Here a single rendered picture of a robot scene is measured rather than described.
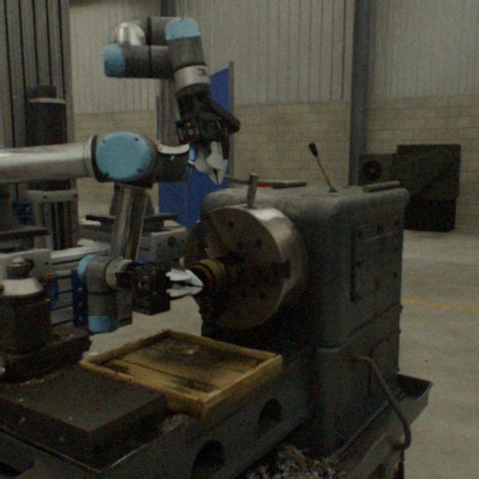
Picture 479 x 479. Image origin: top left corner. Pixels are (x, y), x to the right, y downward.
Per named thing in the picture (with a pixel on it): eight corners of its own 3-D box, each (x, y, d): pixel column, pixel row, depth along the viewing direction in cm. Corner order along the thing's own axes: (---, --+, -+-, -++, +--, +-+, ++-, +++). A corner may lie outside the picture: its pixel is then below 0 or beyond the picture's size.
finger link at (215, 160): (206, 185, 123) (196, 143, 123) (222, 183, 128) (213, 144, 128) (217, 181, 121) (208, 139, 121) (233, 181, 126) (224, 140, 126)
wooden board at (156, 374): (166, 341, 152) (166, 327, 152) (283, 371, 132) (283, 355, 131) (77, 379, 128) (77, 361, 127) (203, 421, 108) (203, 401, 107)
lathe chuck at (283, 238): (196, 299, 162) (211, 193, 154) (291, 338, 145) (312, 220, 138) (176, 307, 155) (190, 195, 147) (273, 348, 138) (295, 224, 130)
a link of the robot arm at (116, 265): (128, 285, 143) (127, 254, 142) (141, 287, 140) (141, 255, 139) (106, 291, 137) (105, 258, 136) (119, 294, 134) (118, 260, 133)
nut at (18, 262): (21, 273, 105) (21, 254, 104) (35, 276, 102) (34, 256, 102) (2, 277, 101) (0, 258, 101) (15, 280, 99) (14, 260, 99)
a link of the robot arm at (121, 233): (127, 130, 155) (99, 300, 163) (116, 129, 144) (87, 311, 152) (168, 138, 155) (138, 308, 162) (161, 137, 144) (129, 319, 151)
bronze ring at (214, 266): (200, 252, 139) (177, 261, 132) (232, 256, 134) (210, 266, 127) (202, 287, 141) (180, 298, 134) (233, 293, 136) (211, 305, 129)
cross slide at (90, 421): (14, 365, 120) (13, 344, 120) (166, 418, 96) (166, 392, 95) (-66, 393, 107) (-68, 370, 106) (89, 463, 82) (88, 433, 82)
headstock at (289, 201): (288, 283, 221) (289, 182, 215) (410, 301, 194) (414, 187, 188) (191, 319, 173) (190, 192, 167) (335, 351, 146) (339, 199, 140)
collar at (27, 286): (25, 285, 108) (24, 270, 107) (51, 291, 103) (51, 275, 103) (-14, 294, 101) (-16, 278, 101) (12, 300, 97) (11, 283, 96)
